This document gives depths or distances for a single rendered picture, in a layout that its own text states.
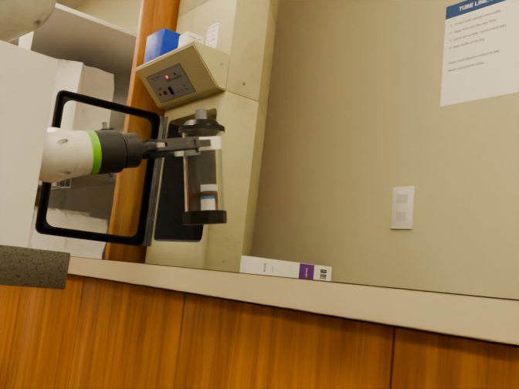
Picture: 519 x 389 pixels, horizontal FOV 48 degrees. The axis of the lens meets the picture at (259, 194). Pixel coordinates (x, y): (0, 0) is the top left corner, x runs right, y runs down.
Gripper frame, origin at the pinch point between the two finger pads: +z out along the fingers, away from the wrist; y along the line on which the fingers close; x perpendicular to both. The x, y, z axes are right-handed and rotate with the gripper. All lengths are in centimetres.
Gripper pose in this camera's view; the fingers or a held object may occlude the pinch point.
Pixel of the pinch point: (201, 146)
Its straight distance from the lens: 137.6
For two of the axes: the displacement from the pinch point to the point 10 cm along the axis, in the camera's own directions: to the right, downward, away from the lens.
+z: 8.0, -1.0, 5.9
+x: 1.3, 9.9, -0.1
